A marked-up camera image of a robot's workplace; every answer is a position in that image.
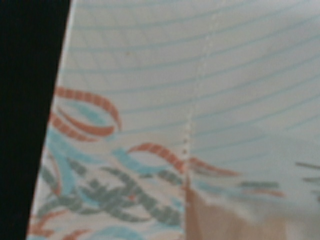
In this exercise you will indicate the white patterned tissue box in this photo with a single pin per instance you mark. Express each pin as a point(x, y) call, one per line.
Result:
point(184, 120)

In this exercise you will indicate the black tablecloth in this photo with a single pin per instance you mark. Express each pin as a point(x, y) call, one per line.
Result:
point(31, 36)

